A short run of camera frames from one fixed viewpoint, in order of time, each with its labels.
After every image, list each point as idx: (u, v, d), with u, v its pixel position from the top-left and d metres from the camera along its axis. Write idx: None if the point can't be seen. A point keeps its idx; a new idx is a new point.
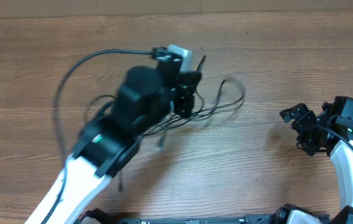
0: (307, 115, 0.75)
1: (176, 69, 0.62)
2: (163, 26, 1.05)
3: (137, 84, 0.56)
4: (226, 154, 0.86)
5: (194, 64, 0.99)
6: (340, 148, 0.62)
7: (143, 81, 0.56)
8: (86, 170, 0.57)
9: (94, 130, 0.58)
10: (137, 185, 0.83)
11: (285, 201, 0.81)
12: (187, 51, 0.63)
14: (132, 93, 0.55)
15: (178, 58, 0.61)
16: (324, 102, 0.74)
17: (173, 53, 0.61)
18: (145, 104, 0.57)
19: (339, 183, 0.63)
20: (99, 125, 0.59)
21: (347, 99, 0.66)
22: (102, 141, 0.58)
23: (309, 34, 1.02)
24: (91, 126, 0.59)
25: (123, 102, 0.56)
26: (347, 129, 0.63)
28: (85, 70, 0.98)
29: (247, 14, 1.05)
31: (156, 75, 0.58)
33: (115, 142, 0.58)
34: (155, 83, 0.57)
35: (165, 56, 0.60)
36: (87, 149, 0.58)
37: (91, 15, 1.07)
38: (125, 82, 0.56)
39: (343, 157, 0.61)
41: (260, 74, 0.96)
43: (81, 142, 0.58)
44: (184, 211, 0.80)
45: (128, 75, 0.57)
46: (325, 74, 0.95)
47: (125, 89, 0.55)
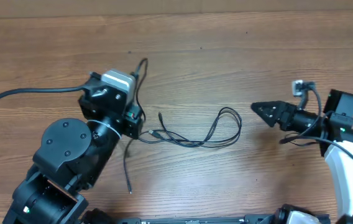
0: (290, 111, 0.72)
1: (114, 101, 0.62)
2: (163, 26, 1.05)
3: (60, 146, 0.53)
4: (226, 154, 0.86)
5: (194, 64, 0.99)
6: (334, 150, 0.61)
7: (67, 142, 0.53)
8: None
9: (24, 199, 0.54)
10: (137, 185, 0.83)
11: (285, 201, 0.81)
12: (126, 84, 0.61)
14: (53, 159, 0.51)
15: (117, 94, 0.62)
16: (297, 85, 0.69)
17: (110, 87, 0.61)
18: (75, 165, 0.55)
19: (335, 189, 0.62)
20: (30, 189, 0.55)
21: (342, 94, 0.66)
22: (33, 210, 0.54)
23: (309, 34, 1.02)
24: (18, 193, 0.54)
25: (47, 168, 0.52)
26: (340, 129, 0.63)
28: (86, 70, 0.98)
29: (247, 14, 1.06)
31: (82, 132, 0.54)
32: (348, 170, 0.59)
33: (49, 210, 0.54)
34: (81, 142, 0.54)
35: (101, 91, 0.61)
36: (20, 219, 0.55)
37: (91, 16, 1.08)
38: (36, 154, 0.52)
39: (338, 161, 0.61)
41: (260, 74, 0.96)
43: (12, 212, 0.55)
44: (185, 211, 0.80)
45: (48, 135, 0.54)
46: (326, 74, 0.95)
47: (48, 154, 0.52)
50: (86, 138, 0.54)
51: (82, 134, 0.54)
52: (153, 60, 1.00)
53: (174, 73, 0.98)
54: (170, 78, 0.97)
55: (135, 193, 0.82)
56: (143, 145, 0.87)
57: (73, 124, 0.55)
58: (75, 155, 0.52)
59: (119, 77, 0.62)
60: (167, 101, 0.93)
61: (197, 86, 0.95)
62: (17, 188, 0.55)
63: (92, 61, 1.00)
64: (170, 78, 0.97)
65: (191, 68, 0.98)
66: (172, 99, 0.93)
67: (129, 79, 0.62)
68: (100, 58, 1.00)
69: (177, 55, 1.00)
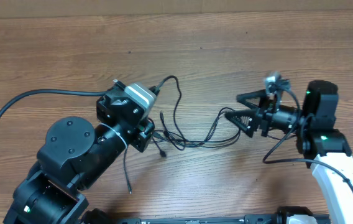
0: (266, 118, 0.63)
1: (131, 112, 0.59)
2: (163, 26, 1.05)
3: (63, 144, 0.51)
4: (226, 154, 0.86)
5: (194, 64, 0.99)
6: (320, 168, 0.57)
7: (71, 140, 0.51)
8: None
9: (25, 198, 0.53)
10: (137, 185, 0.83)
11: (286, 202, 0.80)
12: (146, 101, 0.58)
14: (56, 157, 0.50)
15: (135, 108, 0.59)
16: (270, 89, 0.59)
17: (130, 99, 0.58)
18: (78, 163, 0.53)
19: (329, 209, 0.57)
20: (30, 188, 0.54)
21: (321, 97, 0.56)
22: (34, 210, 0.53)
23: (309, 34, 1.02)
24: (20, 193, 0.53)
25: (51, 165, 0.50)
26: (320, 139, 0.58)
28: (85, 70, 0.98)
29: (247, 14, 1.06)
31: (86, 130, 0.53)
32: (338, 190, 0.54)
33: (48, 210, 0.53)
34: (85, 140, 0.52)
35: (121, 101, 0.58)
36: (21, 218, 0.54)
37: (91, 16, 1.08)
38: (41, 151, 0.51)
39: (325, 179, 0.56)
41: (260, 74, 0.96)
43: (13, 211, 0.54)
44: (184, 211, 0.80)
45: (52, 134, 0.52)
46: (326, 74, 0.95)
47: (51, 151, 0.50)
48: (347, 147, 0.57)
50: (90, 136, 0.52)
51: (87, 132, 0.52)
52: (153, 60, 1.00)
53: (174, 73, 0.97)
54: (170, 78, 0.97)
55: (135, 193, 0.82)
56: None
57: (77, 122, 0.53)
58: (78, 152, 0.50)
59: (142, 91, 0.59)
60: (168, 101, 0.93)
61: (197, 86, 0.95)
62: (18, 188, 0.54)
63: (92, 61, 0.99)
64: (171, 78, 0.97)
65: (191, 68, 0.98)
66: (173, 99, 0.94)
67: (150, 97, 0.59)
68: (100, 58, 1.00)
69: (177, 55, 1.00)
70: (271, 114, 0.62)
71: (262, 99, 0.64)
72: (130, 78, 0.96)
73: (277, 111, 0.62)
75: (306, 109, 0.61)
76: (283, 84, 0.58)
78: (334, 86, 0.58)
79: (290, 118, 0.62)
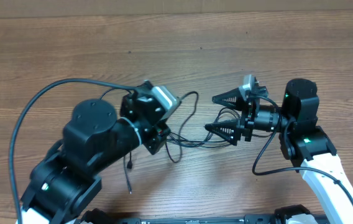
0: (248, 127, 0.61)
1: (152, 111, 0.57)
2: (163, 26, 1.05)
3: (89, 122, 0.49)
4: (226, 154, 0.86)
5: (194, 64, 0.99)
6: (310, 172, 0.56)
7: (95, 119, 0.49)
8: (39, 220, 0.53)
9: (43, 177, 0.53)
10: (137, 185, 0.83)
11: (286, 202, 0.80)
12: (169, 101, 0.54)
14: (82, 133, 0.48)
15: (158, 107, 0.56)
16: (248, 98, 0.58)
17: (154, 98, 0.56)
18: (99, 144, 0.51)
19: (326, 214, 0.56)
20: (47, 168, 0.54)
21: (302, 102, 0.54)
22: (52, 188, 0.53)
23: (308, 34, 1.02)
24: (38, 172, 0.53)
25: (75, 142, 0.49)
26: (304, 143, 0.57)
28: (85, 69, 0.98)
29: (247, 14, 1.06)
31: (110, 111, 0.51)
32: (330, 192, 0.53)
33: (66, 188, 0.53)
34: (109, 119, 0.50)
35: (146, 99, 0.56)
36: (39, 197, 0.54)
37: (91, 16, 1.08)
38: (68, 127, 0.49)
39: (316, 183, 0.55)
41: (260, 74, 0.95)
43: (31, 191, 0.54)
44: (184, 211, 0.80)
45: (77, 112, 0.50)
46: (326, 74, 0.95)
47: (77, 129, 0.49)
48: (330, 147, 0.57)
50: (114, 116, 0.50)
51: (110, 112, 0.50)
52: (153, 60, 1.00)
53: (174, 73, 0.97)
54: (170, 78, 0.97)
55: (134, 193, 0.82)
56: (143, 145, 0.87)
57: (102, 102, 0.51)
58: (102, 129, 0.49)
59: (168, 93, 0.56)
60: None
61: (197, 86, 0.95)
62: (35, 168, 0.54)
63: (92, 61, 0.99)
64: (171, 78, 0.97)
65: (191, 68, 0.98)
66: None
67: (174, 99, 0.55)
68: (100, 58, 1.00)
69: (177, 55, 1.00)
70: (253, 122, 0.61)
71: (238, 102, 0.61)
72: (130, 78, 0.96)
73: (258, 116, 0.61)
75: (286, 112, 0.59)
76: (260, 92, 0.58)
78: (312, 86, 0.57)
79: (271, 119, 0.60)
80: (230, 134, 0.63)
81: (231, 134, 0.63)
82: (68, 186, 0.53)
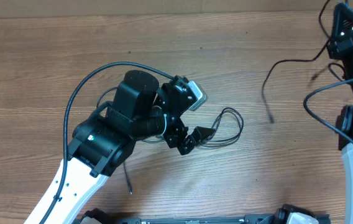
0: None
1: (184, 102, 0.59)
2: (163, 26, 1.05)
3: (138, 83, 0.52)
4: (226, 154, 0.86)
5: (194, 64, 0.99)
6: (352, 154, 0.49)
7: (142, 81, 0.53)
8: (82, 168, 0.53)
9: (87, 130, 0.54)
10: (137, 185, 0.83)
11: (285, 201, 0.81)
12: (201, 96, 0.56)
14: (132, 90, 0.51)
15: (190, 96, 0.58)
16: None
17: (187, 88, 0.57)
18: (143, 105, 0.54)
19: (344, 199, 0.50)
20: (89, 127, 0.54)
21: None
22: (97, 140, 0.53)
23: (308, 34, 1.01)
24: (83, 125, 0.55)
25: (126, 98, 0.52)
26: None
28: (86, 70, 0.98)
29: (247, 14, 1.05)
31: (152, 78, 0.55)
32: None
33: (109, 141, 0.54)
34: (153, 84, 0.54)
35: (182, 88, 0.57)
36: (83, 148, 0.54)
37: (91, 16, 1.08)
38: (120, 84, 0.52)
39: (352, 165, 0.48)
41: (260, 74, 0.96)
43: (76, 143, 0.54)
44: (185, 211, 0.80)
45: (127, 76, 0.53)
46: (325, 74, 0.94)
47: (128, 87, 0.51)
48: None
50: (157, 82, 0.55)
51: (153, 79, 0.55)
52: (153, 60, 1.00)
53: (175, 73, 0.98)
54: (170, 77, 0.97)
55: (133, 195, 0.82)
56: (142, 145, 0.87)
57: (145, 72, 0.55)
58: (150, 89, 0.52)
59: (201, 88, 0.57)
60: None
61: None
62: (77, 128, 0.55)
63: (92, 61, 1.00)
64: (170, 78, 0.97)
65: (192, 68, 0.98)
66: None
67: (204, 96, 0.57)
68: (100, 58, 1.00)
69: (177, 55, 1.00)
70: None
71: None
72: None
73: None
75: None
76: None
78: None
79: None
80: (343, 32, 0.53)
81: (345, 31, 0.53)
82: (109, 141, 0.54)
